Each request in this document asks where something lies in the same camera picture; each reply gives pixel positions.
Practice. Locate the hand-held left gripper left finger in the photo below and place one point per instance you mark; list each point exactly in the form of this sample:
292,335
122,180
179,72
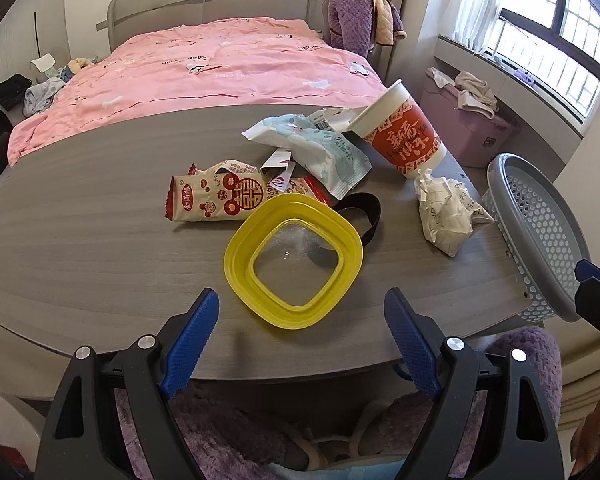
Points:
190,340

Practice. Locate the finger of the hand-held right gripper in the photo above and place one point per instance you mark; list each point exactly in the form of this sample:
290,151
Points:
587,272

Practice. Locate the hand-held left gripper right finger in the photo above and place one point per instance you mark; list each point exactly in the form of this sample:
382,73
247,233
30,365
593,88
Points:
410,340

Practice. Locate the grey perforated plastic basket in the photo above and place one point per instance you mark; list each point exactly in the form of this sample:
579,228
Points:
540,220

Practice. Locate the white paper bag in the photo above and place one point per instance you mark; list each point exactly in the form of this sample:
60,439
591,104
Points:
445,220

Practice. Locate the red and cream snack wrapper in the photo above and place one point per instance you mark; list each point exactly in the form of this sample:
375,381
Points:
205,197

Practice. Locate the clear plastic film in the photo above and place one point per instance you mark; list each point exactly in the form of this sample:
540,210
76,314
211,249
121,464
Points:
300,242

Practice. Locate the small red wrapper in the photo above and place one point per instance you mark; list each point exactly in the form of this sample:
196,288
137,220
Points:
316,189

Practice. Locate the small white purple wrapper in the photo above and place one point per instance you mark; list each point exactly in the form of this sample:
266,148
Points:
280,180

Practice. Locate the red and white paper cup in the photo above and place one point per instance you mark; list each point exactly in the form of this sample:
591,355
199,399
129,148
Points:
405,140

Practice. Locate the light blue wipes packet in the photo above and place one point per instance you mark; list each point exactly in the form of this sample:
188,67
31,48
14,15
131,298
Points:
310,145

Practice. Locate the white barcode packet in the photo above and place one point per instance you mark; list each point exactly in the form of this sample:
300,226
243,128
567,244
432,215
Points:
337,117

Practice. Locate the purple fuzzy clothing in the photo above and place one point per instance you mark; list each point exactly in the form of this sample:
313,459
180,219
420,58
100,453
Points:
220,430

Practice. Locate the pink storage box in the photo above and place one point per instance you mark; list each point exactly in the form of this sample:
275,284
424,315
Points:
460,130

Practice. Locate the white plastic object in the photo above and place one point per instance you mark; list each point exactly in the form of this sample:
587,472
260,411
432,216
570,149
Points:
10,425

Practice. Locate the purple windowsill item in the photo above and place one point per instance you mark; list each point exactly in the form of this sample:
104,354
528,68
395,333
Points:
526,76

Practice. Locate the beige crumpled clothes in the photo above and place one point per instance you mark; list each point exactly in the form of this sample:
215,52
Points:
475,95

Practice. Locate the white crumpled cloth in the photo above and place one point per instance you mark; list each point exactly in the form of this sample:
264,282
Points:
440,77

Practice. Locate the barred window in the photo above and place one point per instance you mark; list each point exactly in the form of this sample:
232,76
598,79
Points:
570,20

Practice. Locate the pink bed with headboard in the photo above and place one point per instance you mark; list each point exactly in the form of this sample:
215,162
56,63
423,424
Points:
180,80

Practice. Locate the pale clothes pile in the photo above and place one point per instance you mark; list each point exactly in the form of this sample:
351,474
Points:
42,95

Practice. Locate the white sheer curtain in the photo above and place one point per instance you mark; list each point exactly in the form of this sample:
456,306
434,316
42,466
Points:
475,5

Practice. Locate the yellow plush toy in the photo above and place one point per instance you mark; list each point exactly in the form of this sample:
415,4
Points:
79,63

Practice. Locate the black cloth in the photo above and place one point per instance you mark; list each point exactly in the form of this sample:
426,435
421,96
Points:
10,95

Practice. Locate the purple fleece robe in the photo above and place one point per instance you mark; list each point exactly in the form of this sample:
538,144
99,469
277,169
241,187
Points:
350,15

